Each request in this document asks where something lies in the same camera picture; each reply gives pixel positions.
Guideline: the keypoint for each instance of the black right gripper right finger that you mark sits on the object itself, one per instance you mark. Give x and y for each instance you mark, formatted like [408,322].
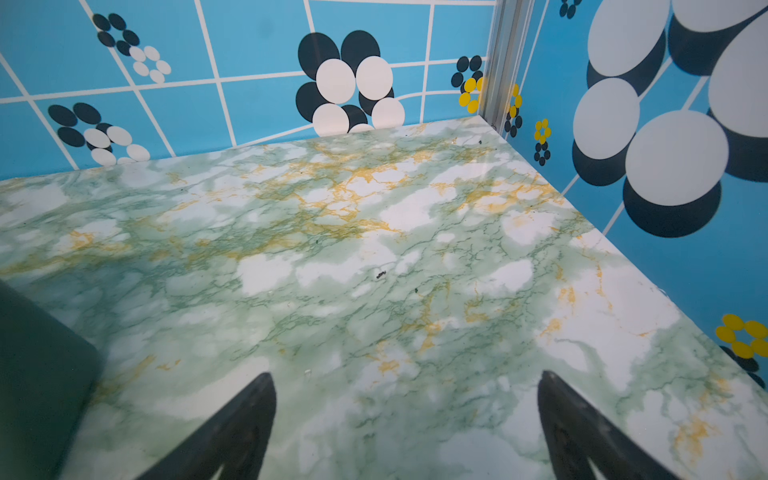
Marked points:
[580,439]

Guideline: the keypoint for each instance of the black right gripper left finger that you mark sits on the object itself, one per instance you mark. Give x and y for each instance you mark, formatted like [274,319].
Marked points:
[231,444]

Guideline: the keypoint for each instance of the green compartment tray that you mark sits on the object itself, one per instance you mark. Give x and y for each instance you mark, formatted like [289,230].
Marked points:
[47,376]

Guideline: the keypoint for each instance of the aluminium corner post right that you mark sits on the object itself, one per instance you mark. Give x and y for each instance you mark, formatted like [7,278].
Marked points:
[510,26]

